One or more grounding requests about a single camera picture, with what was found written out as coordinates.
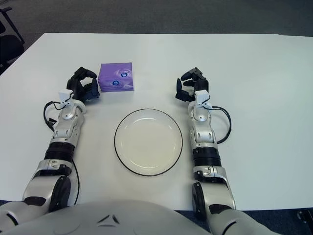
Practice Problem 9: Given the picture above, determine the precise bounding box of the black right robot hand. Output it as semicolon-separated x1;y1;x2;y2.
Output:
175;67;210;102

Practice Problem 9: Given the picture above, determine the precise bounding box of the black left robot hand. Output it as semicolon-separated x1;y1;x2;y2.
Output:
66;67;101;105

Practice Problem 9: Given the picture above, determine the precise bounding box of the purple tissue paper pack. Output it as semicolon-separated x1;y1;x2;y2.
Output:
97;62;134;93

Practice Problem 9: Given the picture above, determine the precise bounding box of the white plate with black rim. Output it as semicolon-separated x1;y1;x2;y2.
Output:
114;108;183;177

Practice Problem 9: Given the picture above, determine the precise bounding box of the black office chair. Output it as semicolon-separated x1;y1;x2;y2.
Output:
0;6;25;74

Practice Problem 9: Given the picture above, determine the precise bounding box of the grey robot torso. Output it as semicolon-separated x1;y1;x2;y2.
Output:
14;199;213;235

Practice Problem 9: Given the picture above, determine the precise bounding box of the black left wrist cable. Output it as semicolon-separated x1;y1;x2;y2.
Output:
43;100;67;133

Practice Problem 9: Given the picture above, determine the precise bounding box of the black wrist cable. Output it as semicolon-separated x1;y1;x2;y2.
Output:
43;100;67;133
210;105;232;144

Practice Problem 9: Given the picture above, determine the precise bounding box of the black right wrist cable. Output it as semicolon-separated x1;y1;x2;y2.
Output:
210;105;232;144

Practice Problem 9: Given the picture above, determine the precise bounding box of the black left elbow cable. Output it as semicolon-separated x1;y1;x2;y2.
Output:
70;161;80;204

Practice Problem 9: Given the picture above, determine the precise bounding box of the black table base frame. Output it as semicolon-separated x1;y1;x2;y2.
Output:
297;210;313;225

